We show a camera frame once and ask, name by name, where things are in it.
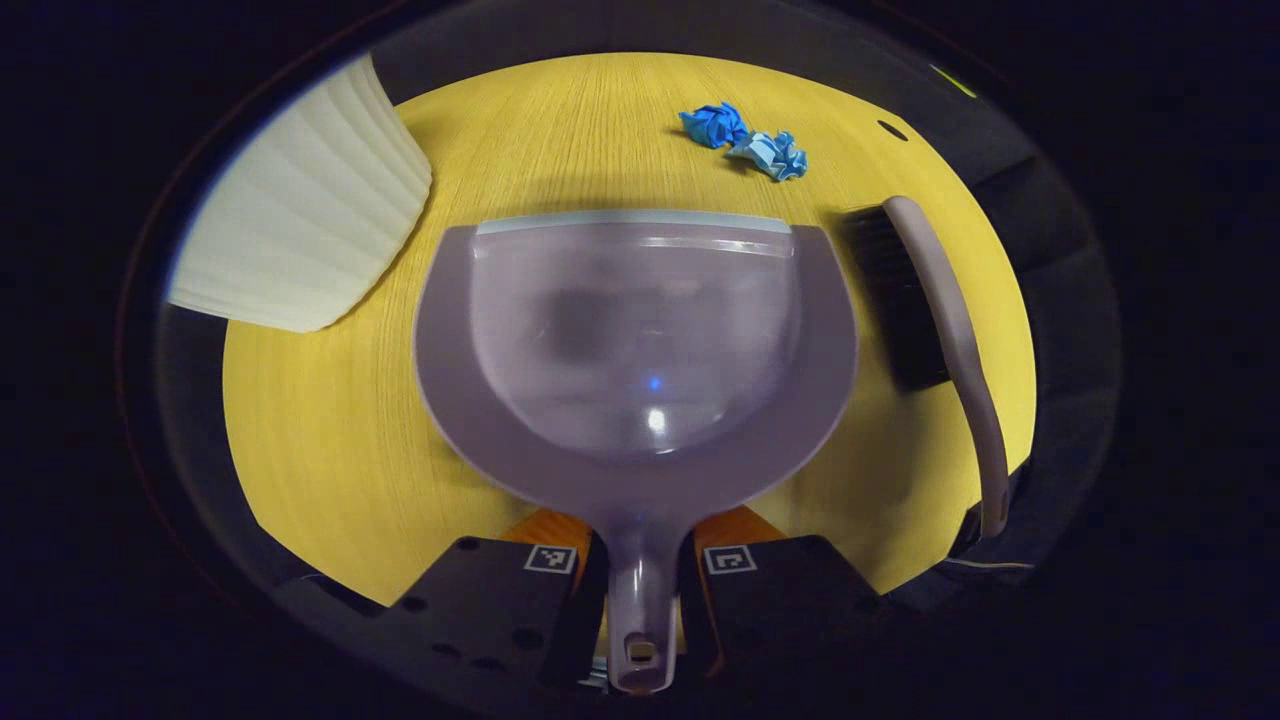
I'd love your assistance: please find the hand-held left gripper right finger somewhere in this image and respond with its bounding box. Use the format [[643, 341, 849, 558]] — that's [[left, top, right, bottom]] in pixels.
[[678, 505, 886, 691]]

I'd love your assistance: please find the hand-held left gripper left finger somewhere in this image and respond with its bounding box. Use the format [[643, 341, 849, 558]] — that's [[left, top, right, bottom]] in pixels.
[[385, 507, 611, 693]]

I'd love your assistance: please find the pale purple dustpan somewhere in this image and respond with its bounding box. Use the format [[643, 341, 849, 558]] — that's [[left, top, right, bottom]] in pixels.
[[412, 208, 859, 694]]

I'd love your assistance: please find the small pale purple broom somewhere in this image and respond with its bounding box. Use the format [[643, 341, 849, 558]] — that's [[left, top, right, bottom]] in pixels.
[[843, 195, 1011, 539]]

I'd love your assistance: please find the white ribbed garbage bin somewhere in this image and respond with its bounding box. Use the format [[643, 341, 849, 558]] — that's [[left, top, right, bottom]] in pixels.
[[165, 52, 434, 334]]

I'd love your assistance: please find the light blue paper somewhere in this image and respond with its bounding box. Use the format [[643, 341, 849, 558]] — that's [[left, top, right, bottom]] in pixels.
[[726, 130, 809, 182]]

